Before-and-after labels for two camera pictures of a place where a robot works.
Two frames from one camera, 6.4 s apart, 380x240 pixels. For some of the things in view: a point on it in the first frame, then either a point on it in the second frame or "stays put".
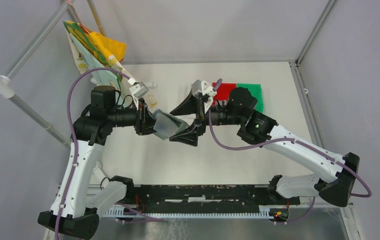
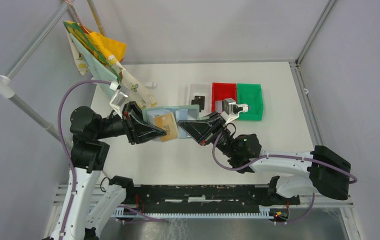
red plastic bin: [223, 91] stays put
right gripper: [190, 135] -> [204, 131]
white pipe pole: [2, 84] stays put
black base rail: [140, 198] stays put
